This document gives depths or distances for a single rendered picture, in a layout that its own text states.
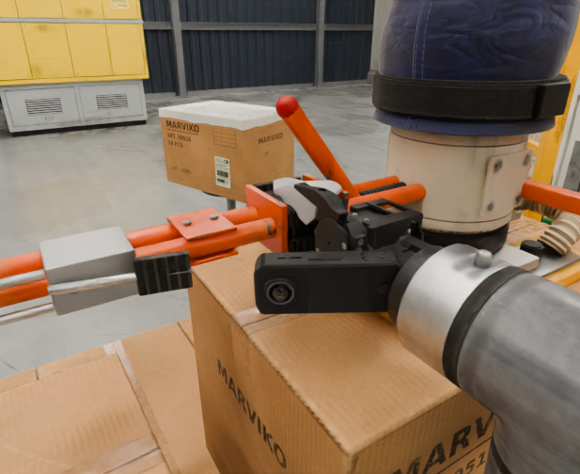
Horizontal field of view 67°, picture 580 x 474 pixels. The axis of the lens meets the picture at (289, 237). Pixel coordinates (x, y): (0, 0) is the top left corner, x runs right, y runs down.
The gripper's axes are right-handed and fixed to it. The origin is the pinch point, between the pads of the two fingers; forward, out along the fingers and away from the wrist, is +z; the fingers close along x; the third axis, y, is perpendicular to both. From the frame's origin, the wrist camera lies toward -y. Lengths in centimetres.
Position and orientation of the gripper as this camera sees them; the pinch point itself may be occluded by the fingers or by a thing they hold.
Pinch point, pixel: (275, 218)
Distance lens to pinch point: 47.8
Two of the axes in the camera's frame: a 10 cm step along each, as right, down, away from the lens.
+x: -0.1, -9.1, -4.1
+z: -5.3, -3.5, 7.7
